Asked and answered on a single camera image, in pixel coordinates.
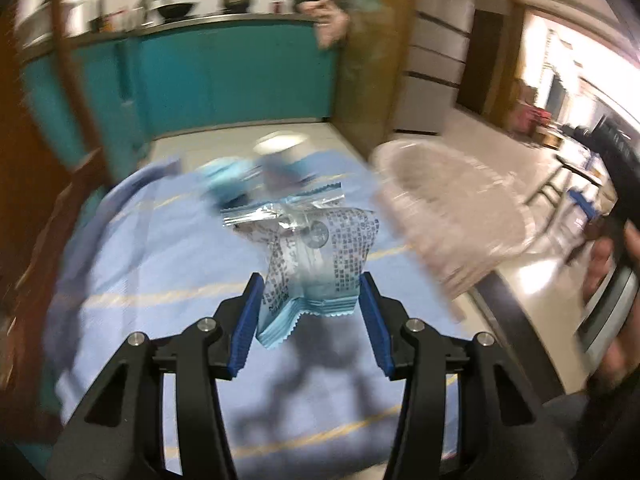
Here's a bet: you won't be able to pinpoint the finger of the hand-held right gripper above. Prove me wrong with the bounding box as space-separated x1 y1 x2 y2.
567 187 602 222

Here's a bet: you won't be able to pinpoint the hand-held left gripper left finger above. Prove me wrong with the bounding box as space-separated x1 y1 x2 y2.
45 272 266 480

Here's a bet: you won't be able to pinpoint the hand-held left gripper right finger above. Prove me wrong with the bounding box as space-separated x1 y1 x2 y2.
357 271 581 480

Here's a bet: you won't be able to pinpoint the light blue snack wrapper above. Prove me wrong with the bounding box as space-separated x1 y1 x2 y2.
255 207 382 348

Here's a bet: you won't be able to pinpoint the white plastic basket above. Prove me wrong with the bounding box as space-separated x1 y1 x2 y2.
370 139 538 301

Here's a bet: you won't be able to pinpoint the person's right forearm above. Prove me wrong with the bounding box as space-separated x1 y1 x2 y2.
542 385 640 480

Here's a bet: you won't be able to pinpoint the person's right hand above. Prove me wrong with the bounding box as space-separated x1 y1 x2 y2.
582 221 640 392

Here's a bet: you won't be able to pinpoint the dark wooden chair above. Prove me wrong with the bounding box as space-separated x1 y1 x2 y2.
522 152 608 266

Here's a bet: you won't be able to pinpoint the distant wooden chair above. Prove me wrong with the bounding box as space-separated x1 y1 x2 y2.
512 100 553 136

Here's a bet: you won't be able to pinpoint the blue towel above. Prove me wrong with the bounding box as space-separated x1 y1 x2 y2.
42 150 476 480

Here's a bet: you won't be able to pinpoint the silver foil wrapper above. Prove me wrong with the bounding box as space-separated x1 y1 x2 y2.
220 182 346 231

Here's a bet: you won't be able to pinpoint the light blue face mask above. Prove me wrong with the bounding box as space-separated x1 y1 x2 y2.
197 157 266 206

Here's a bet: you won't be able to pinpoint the dark wooden door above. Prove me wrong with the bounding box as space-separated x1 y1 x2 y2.
457 7 503 116

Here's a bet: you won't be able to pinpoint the white blue paper cup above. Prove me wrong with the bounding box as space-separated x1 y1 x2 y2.
252 130 313 186

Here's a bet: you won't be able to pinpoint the silver refrigerator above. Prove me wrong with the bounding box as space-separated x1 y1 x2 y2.
395 0 476 136

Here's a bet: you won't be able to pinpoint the teal base cabinets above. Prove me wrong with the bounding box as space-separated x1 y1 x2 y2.
20 12 341 161

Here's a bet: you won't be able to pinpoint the wooden framed glass door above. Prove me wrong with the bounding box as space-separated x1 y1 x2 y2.
317 0 421 146

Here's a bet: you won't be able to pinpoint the carved wooden chair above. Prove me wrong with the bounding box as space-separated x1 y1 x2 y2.
0 0 123 441

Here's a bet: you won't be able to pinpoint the pink cloth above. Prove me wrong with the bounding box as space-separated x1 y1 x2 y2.
300 0 351 51

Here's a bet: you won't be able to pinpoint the black wok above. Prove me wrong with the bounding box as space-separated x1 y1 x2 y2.
155 2 196 21

